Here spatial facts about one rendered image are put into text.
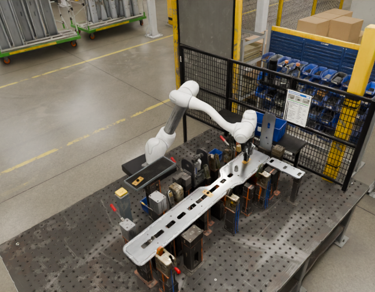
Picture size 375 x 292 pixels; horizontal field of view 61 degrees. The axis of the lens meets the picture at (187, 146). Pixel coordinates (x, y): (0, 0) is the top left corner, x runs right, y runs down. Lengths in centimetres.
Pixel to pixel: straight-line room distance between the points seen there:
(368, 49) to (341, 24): 399
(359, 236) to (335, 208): 90
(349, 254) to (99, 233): 229
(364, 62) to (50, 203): 338
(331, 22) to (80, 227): 542
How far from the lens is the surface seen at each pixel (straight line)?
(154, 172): 226
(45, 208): 399
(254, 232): 250
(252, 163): 260
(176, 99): 245
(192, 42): 482
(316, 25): 621
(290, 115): 285
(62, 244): 260
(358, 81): 257
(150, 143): 278
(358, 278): 337
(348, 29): 641
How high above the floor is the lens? 262
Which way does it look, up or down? 36 degrees down
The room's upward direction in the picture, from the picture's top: 2 degrees counter-clockwise
